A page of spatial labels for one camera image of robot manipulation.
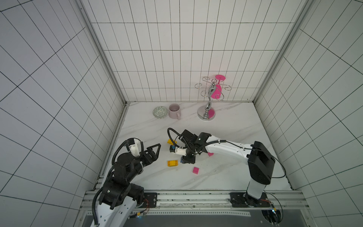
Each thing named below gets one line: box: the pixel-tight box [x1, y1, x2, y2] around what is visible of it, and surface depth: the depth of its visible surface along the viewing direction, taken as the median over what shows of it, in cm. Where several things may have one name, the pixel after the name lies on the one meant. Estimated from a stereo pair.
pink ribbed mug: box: [168, 103, 182, 120], surface depth 107 cm
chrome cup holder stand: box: [194, 76, 232, 122], surface depth 99 cm
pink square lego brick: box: [192, 166, 200, 175], surface depth 85 cm
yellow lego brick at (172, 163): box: [167, 159, 179, 167], surface depth 87 cm
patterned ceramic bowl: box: [152, 105, 169, 120], surface depth 112 cm
